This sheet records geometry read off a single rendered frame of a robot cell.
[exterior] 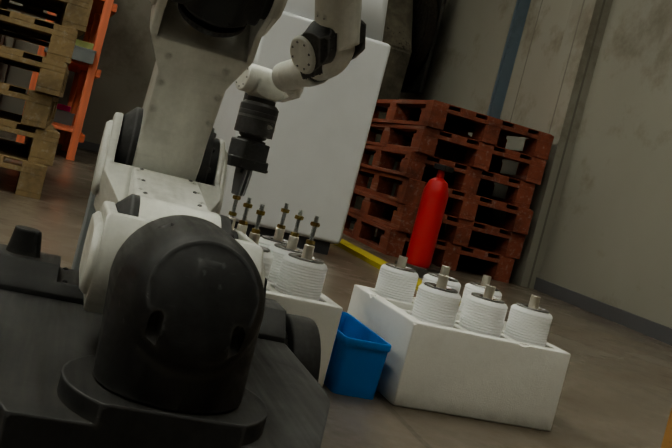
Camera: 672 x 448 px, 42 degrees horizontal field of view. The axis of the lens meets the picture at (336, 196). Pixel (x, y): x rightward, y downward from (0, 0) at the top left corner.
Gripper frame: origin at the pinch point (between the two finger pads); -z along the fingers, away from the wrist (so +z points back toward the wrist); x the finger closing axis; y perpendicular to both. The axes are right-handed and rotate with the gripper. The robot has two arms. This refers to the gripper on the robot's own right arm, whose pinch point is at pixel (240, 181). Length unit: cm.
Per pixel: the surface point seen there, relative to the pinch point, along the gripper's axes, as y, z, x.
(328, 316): 35.3, -20.7, 2.7
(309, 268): 29.9, -12.5, 5.6
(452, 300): 48, -13, -22
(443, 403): 51, -34, -23
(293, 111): -154, 31, -182
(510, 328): 54, -17, -39
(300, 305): 31.9, -19.6, 8.0
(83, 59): -431, 42, -246
